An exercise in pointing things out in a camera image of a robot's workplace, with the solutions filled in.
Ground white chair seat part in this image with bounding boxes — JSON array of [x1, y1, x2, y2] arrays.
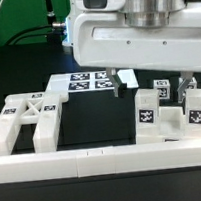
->
[[135, 106, 201, 145]]

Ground black cable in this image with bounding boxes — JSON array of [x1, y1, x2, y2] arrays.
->
[[4, 21, 69, 46]]

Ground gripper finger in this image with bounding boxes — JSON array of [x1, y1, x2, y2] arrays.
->
[[177, 71, 193, 103]]

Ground white tagged cube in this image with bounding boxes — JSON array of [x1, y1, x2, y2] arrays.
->
[[153, 79, 171, 100], [178, 77, 197, 90]]

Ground white chair back frame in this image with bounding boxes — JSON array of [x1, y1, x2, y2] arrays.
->
[[0, 90, 69, 156]]

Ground white tagged cube right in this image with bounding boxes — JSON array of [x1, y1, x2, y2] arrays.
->
[[178, 77, 197, 90]]

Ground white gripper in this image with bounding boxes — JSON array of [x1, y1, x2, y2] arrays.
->
[[72, 0, 201, 98]]

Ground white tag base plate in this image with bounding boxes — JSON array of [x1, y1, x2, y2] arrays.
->
[[44, 65, 139, 98]]

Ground white tagged cube left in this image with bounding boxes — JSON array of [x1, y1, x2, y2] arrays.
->
[[153, 79, 171, 100]]

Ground white U-shaped fence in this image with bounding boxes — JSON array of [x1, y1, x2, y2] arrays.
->
[[0, 88, 201, 187]]

